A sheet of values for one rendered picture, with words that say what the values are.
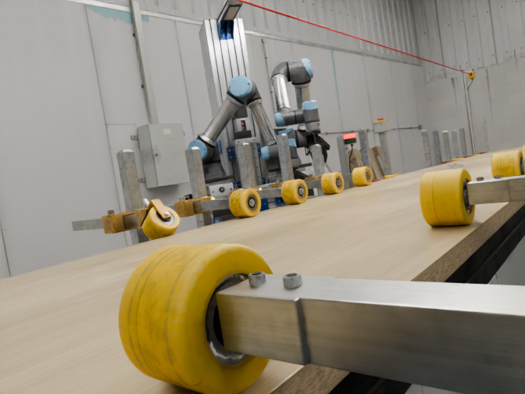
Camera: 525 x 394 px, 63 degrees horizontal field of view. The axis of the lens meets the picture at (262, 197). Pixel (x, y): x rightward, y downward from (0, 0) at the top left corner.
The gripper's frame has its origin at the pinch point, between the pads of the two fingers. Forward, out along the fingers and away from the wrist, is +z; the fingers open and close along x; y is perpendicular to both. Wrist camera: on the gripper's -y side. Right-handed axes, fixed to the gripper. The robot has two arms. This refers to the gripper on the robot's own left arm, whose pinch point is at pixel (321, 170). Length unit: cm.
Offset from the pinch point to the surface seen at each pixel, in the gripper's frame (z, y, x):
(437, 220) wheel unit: 7, 128, 96
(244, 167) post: -6, 71, 11
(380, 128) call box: -18, -53, 12
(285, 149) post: -11.2, 45.6, 12.3
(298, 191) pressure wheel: 4, 75, 36
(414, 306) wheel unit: 3, 175, 110
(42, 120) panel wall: -75, 20, -248
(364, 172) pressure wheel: 2.9, 26.4, 36.1
